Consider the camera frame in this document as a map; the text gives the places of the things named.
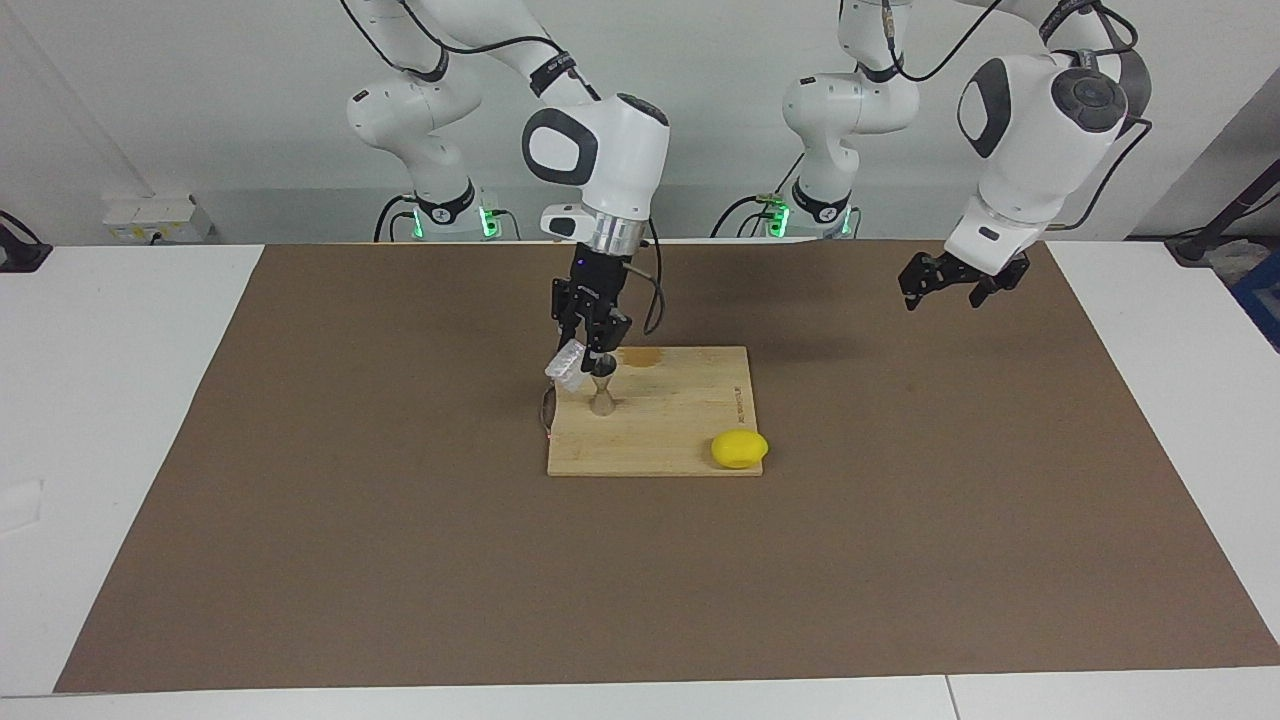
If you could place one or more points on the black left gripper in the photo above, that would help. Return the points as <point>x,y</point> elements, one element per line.
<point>985,278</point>

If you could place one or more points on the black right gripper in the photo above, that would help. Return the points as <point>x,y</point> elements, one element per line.
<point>598,295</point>

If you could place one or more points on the clear plastic cup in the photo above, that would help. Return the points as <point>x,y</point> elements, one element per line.
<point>566,365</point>

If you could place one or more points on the metal double jigger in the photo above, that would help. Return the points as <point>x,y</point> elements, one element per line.
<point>603,403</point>

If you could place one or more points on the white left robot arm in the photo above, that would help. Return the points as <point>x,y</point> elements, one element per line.
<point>1030,150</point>

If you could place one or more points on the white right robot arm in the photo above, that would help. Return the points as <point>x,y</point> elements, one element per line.
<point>610,150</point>

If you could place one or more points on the wooden cutting board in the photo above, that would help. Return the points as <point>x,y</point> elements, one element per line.
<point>680,420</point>

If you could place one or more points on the yellow lemon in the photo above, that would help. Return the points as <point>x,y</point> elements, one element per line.
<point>739,450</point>

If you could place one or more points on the brown paper table mat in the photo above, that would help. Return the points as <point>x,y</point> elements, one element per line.
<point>700,580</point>

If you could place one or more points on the black tripod leg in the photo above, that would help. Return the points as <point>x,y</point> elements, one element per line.
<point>1230,215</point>

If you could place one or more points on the black stand foot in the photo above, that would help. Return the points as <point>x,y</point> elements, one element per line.
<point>20,255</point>

